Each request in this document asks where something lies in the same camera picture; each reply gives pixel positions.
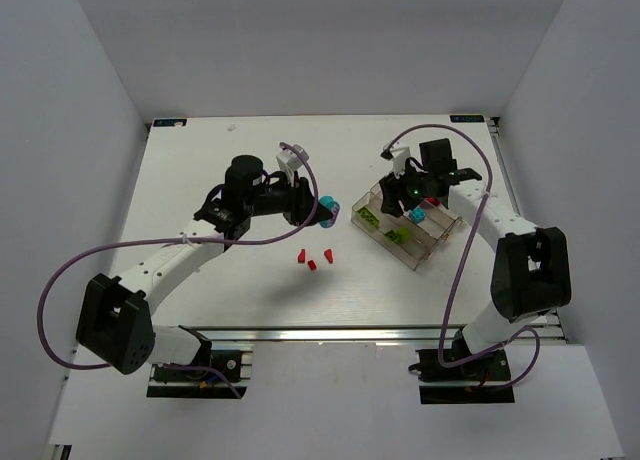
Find left corner label sticker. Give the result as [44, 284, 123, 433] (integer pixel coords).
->
[152, 118, 187, 128]

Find right corner label sticker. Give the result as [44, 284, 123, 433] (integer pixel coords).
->
[449, 114, 485, 123]

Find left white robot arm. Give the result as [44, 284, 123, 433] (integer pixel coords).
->
[76, 155, 339, 375]

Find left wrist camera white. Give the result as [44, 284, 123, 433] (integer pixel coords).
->
[276, 144, 309, 173]

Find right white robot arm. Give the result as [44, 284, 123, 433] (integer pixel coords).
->
[379, 139, 571, 368]

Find blue lego brick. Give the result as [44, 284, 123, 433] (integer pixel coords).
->
[408, 207, 426, 225]

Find small green lego brick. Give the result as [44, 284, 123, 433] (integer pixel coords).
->
[395, 227, 411, 244]

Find clear three-compartment organizer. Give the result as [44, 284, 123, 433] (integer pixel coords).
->
[350, 185, 462, 270]

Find green top lego brick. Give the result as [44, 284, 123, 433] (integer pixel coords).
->
[384, 230, 398, 243]

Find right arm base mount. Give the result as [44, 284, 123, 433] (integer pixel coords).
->
[408, 349, 515, 405]

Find red rounded lego brick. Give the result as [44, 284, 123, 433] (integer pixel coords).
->
[424, 197, 441, 207]

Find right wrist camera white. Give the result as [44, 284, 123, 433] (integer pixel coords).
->
[381, 145, 411, 178]

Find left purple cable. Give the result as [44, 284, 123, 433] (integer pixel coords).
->
[37, 140, 321, 370]

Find aluminium table rail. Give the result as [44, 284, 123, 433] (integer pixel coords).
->
[174, 325, 566, 344]

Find corner label sticker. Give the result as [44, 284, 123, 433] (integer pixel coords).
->
[449, 114, 485, 123]
[152, 118, 187, 128]

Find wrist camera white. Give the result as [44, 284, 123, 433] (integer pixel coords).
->
[381, 145, 411, 178]
[276, 144, 309, 173]

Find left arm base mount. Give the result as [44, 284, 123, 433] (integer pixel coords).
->
[146, 345, 253, 400]

